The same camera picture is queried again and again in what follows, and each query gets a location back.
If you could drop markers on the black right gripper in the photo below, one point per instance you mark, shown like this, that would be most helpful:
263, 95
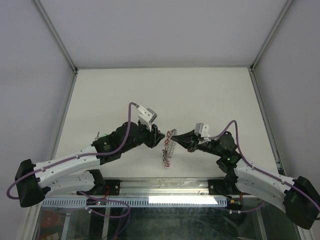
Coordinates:
191, 146

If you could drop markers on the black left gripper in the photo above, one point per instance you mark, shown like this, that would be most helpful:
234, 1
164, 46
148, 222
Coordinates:
154, 136

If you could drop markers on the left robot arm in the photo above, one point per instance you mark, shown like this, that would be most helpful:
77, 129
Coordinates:
79, 171

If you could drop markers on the green tag loose key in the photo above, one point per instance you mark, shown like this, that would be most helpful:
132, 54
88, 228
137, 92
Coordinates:
100, 136

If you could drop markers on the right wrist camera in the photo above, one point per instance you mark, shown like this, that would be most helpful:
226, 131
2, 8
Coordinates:
201, 130

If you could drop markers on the aluminium mounting rail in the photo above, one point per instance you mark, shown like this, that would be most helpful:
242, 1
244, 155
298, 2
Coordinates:
162, 185

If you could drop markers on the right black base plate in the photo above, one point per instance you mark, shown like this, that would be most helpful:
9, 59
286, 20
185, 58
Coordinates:
224, 187

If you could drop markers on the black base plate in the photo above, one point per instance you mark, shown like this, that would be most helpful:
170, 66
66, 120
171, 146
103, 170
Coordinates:
111, 188
224, 187

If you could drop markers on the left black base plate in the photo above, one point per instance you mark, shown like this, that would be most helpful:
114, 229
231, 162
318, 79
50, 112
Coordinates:
111, 188

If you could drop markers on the white slotted cable duct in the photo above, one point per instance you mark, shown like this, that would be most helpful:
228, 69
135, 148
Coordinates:
137, 202

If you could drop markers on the left aluminium frame post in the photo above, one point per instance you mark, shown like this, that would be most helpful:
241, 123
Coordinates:
38, 5

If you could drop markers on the aluminium frame post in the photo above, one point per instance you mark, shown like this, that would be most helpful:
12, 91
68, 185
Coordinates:
38, 5
272, 32

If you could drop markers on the right aluminium frame post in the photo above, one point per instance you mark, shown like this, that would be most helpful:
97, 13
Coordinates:
272, 32

